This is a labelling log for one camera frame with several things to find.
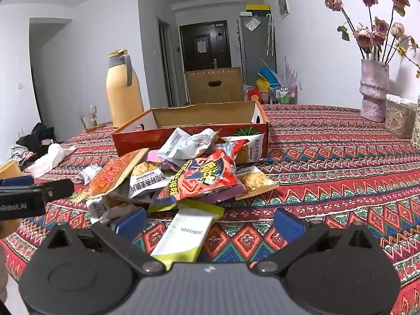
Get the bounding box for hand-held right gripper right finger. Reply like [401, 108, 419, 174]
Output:
[251, 208, 373, 276]

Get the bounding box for dried roses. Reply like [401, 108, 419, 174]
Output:
[321, 0, 420, 77]

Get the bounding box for glass cup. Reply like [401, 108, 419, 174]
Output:
[81, 106, 98, 132]

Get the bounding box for crumpled clothes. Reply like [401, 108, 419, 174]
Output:
[8, 139, 35, 167]

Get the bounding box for woven pattern jar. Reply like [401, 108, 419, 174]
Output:
[385, 94, 418, 139]

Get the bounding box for blue bag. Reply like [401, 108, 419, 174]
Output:
[256, 67, 279, 84]

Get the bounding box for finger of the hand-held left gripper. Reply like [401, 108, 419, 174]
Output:
[0, 175, 35, 188]
[0, 179, 75, 201]

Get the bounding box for small white snack packet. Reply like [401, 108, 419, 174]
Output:
[75, 165, 103, 185]

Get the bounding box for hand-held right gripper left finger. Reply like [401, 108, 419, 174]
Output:
[46, 207, 166, 276]

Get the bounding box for small brown cardboard box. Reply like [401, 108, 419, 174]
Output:
[0, 159, 23, 180]

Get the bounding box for pile of snack packets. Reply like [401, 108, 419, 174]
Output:
[70, 126, 279, 220]

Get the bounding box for red snack packet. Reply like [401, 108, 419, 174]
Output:
[159, 139, 248, 201]

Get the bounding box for white green snack packet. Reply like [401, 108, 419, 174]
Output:
[149, 200, 225, 271]

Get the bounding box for orange cardboard box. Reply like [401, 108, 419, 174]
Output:
[112, 100, 270, 158]

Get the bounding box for dark entrance door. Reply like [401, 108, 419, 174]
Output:
[179, 20, 228, 71]

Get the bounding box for yellow box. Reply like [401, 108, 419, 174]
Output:
[245, 4, 270, 16]

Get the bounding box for pink vase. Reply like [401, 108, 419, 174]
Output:
[359, 59, 390, 123]

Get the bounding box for grey interior door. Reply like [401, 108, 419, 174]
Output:
[157, 18, 173, 107]

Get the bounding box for orange snack packet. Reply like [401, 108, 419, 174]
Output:
[70, 148, 150, 202]

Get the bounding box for folded umbrella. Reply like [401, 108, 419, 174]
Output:
[266, 14, 275, 56]

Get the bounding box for grey refrigerator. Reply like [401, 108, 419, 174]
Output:
[237, 15, 277, 84]

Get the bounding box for yellow thermos jug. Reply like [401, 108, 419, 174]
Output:
[106, 49, 145, 128]

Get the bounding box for red bag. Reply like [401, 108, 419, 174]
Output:
[248, 87, 270, 104]

